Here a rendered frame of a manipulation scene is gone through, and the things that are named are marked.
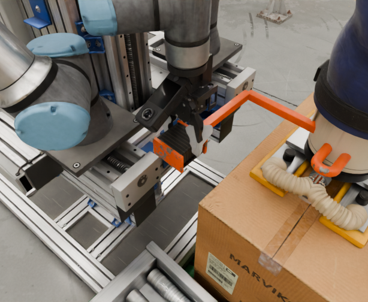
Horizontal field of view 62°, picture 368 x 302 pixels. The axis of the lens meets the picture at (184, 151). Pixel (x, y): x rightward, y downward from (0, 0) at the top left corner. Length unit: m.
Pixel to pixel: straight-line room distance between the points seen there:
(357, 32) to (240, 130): 1.76
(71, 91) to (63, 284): 1.32
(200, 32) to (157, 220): 1.19
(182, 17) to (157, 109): 0.16
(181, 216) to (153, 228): 0.15
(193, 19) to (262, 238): 0.47
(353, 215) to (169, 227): 1.00
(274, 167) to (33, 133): 0.50
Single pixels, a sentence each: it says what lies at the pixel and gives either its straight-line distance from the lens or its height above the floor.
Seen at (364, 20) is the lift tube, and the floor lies 1.35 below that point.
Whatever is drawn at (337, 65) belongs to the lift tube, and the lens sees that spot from 0.64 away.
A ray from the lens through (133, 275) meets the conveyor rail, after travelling 1.05.
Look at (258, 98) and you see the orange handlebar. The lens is 0.81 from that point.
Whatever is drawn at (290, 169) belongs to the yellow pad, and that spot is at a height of 0.97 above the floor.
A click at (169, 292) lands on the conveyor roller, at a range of 1.07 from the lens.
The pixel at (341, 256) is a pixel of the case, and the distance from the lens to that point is 0.75.
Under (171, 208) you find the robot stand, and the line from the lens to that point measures 1.60.
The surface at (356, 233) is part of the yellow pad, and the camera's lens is 0.77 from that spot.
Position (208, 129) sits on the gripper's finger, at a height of 1.12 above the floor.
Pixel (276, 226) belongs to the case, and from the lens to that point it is 0.73.
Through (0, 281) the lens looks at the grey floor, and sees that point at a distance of 1.89.
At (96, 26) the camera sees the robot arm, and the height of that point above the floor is 1.36.
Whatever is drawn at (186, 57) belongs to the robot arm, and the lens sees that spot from 0.51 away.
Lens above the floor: 1.56
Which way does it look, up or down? 47 degrees down
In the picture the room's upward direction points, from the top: straight up
